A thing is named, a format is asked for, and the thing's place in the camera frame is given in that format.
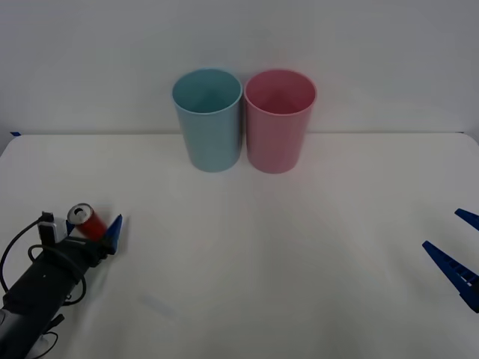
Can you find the pink plastic bin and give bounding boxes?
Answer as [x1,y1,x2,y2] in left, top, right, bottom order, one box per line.
[242,68,318,175]

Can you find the pale blue plastic bin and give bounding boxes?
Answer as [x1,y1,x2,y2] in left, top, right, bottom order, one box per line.
[171,67,243,174]

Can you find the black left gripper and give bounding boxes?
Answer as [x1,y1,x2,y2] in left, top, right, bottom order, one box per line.
[1,213,123,322]

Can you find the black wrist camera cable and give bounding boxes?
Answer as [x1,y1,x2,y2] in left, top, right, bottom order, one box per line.
[0,216,46,293]

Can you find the pale grey left wrist camera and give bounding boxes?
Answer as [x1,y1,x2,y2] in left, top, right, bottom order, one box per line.
[38,211,63,248]

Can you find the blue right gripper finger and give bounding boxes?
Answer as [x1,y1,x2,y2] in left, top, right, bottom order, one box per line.
[454,208,479,233]
[421,240,479,314]

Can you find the red drink can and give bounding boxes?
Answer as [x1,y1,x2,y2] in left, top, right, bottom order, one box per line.
[66,203,110,241]

